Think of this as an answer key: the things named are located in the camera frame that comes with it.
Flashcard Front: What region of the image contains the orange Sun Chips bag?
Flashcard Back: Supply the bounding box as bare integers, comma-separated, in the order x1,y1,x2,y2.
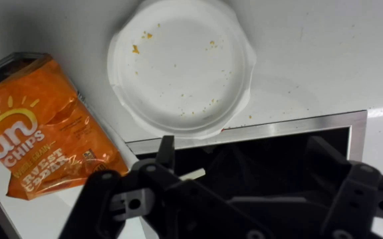
0,52,130,201

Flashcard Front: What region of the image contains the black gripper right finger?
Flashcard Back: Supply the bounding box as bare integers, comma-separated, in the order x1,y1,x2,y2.
305,136,383,239

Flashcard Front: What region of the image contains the round white plate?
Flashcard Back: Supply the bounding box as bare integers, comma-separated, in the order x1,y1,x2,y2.
106,0,258,140

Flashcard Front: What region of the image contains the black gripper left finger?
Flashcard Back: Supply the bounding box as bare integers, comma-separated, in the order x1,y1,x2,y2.
57,134,266,239

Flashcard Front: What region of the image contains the black sink basin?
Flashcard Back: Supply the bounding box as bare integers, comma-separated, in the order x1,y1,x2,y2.
126,109,370,239

